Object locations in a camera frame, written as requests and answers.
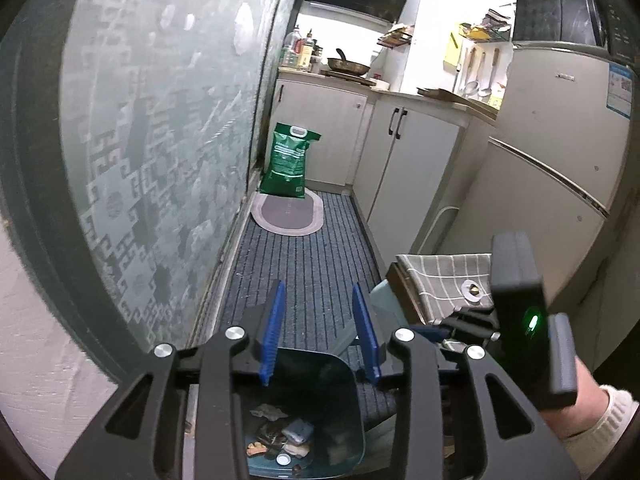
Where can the white bottle cap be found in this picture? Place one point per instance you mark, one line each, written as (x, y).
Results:
(284, 458)

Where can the frosted patterned glass door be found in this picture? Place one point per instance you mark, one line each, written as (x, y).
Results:
(150, 135)

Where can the wall spice rack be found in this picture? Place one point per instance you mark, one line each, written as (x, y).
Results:
(397, 35)

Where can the grey plaid cloth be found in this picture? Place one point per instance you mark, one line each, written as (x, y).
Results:
(440, 280)

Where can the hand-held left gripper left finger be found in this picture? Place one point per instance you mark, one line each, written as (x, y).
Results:
(272, 340)

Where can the yellow packet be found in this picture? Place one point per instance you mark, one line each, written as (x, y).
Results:
(453, 49)

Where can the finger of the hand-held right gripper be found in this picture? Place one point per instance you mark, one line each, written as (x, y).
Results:
(475, 344)
(430, 333)

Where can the row of condiment bottles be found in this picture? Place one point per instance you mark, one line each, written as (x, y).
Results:
(300, 52)

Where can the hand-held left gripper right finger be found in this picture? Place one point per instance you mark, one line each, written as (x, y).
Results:
(367, 340)

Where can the striped grey floor runner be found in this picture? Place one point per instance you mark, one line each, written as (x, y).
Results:
(310, 270)

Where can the green rice bag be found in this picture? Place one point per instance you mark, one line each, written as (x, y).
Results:
(290, 160)

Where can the person's right forearm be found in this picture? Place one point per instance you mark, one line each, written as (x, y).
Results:
(595, 420)

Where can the white refrigerator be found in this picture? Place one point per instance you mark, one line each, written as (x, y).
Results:
(550, 160)

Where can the oval grey floor mat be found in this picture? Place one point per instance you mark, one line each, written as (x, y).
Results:
(287, 212)

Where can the wooden cutting board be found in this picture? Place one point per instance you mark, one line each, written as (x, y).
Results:
(450, 95)

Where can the black microwave oven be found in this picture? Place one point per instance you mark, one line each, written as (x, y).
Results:
(560, 15)

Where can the crumpled paper scrap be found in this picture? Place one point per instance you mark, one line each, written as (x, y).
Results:
(267, 411)

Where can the hanging metal ladle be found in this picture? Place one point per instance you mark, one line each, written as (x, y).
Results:
(487, 87)
(471, 85)

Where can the grey blue wrapper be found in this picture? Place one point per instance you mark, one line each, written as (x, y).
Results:
(297, 431)

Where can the orange brown food scraps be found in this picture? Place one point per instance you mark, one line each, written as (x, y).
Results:
(256, 449)

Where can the grey plastic bin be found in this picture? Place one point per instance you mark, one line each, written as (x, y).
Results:
(382, 300)

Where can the white corner kitchen cabinet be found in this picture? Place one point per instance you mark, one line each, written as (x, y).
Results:
(320, 125)

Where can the small white round disc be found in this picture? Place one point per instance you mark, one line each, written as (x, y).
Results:
(472, 292)

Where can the teal plastic trash bin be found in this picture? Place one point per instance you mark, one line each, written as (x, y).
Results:
(310, 385)

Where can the frying pan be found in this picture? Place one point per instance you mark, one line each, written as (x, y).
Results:
(350, 64)

